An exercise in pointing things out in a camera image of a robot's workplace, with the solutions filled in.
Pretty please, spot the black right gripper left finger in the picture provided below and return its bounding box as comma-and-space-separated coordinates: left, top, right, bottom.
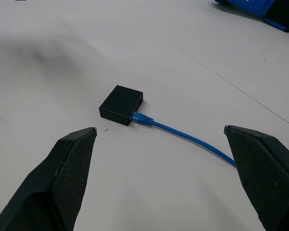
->
0, 127, 97, 231

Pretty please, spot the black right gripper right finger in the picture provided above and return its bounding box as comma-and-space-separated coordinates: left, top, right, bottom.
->
223, 125, 289, 231

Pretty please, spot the small black box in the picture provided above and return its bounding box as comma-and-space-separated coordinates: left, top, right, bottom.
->
99, 85, 144, 127

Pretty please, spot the blue and black bag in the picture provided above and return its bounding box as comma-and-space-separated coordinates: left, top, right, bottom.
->
213, 0, 289, 36

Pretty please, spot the blue Ethernet cable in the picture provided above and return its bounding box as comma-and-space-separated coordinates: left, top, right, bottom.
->
130, 111, 237, 168

